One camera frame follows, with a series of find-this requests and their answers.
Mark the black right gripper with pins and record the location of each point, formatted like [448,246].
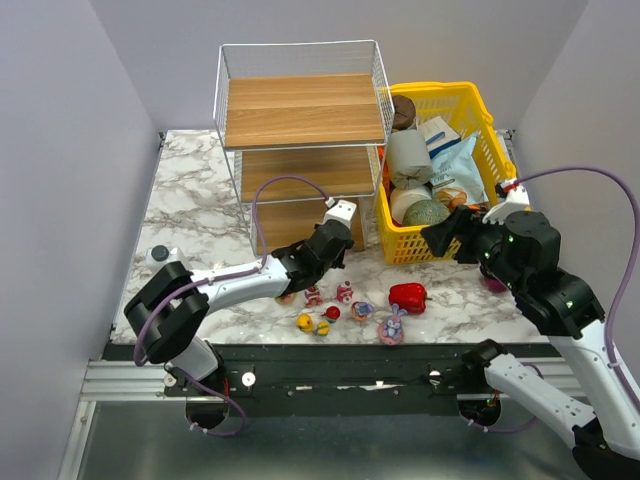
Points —
[463,237]

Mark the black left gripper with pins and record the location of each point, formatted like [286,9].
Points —
[295,263]

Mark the purple bunny donut toy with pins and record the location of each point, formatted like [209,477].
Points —
[362,311]

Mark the purple bunny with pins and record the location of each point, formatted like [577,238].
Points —
[390,332]

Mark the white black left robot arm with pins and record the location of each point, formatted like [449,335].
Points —
[168,311]

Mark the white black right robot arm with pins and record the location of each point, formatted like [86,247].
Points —
[602,434]

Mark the green melon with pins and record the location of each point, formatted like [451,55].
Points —
[425,212]

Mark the pink bear strawberry toy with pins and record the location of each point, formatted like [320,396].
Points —
[313,297]

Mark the pink strawberry cake toy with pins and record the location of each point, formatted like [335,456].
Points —
[286,299]

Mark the pink bear cake toy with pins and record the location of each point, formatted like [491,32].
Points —
[344,292]

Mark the white cylinder container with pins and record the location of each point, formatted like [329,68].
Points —
[400,200]

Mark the red strawberry toy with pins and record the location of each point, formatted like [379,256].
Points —
[332,314]

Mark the yellow duck toy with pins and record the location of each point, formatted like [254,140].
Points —
[305,323]

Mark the red bell pepper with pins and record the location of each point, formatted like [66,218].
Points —
[410,297]

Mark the light blue snack bag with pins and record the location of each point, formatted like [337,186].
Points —
[456,180]

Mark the purple onion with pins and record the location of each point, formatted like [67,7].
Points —
[494,285]

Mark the grey paper roll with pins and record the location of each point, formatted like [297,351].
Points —
[408,158]

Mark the white blue box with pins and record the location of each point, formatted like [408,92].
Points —
[438,135]

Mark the brown chocolate donut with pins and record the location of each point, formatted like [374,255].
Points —
[404,113]

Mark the white bottle grey cap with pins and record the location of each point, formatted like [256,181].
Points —
[161,255]

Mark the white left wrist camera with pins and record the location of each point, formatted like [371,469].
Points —
[341,210]

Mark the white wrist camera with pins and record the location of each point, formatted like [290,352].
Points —
[514,197]
[341,210]

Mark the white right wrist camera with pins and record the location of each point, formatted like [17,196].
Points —
[514,197]

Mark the white wire wooden shelf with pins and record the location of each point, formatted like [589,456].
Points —
[320,110]

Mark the aluminium frame rail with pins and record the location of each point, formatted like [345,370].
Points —
[125,426]

